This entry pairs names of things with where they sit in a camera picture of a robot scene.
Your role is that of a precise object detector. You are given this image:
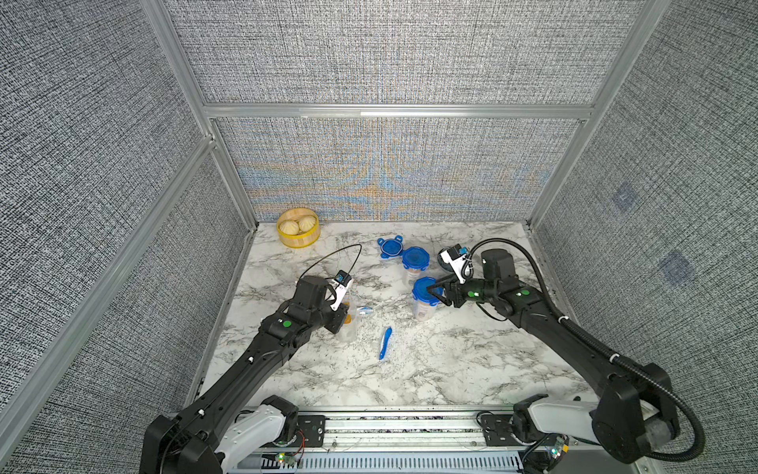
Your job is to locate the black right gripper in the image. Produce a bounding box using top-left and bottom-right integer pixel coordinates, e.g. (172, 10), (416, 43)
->
(426, 271), (501, 310)

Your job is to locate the clear plastic container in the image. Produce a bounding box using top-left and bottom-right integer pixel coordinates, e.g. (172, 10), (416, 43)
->
(337, 303), (360, 344)
(413, 300), (437, 322)
(404, 268), (426, 288)

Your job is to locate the blue lid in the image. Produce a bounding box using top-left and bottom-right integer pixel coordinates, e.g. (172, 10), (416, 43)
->
(377, 235), (405, 260)
(412, 276), (440, 306)
(402, 247), (430, 272)

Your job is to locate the blue toothbrush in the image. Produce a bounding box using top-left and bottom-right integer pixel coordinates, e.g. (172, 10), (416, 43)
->
(379, 327), (393, 361)

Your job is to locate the blue lid back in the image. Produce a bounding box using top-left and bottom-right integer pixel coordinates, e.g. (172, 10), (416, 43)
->
(377, 235), (405, 260)

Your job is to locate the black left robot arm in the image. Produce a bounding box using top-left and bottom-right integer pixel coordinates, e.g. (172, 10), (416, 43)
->
(139, 271), (353, 473)

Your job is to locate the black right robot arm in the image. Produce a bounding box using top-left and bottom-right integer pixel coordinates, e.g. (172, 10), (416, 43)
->
(426, 238), (706, 464)

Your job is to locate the yellow bamboo steamer basket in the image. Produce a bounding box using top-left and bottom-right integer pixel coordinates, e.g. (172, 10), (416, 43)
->
(276, 207), (321, 249)

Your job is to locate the right cream dumpling bun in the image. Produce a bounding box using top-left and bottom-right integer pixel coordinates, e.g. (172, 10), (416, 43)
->
(297, 215), (318, 233)

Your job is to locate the cream dumpling bun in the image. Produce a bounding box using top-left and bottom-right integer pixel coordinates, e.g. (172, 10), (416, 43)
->
(278, 219), (300, 236)
(297, 215), (318, 233)

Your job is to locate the left cream dumpling bun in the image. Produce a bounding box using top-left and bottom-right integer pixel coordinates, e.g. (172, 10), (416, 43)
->
(278, 219), (300, 236)

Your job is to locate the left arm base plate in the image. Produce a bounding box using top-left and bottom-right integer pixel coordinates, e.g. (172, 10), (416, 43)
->
(262, 396), (327, 448)

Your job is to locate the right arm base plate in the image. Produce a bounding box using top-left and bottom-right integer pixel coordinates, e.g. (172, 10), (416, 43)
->
(475, 411), (537, 450)

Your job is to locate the aluminium front rail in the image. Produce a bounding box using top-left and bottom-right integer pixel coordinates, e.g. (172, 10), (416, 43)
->
(150, 408), (653, 474)

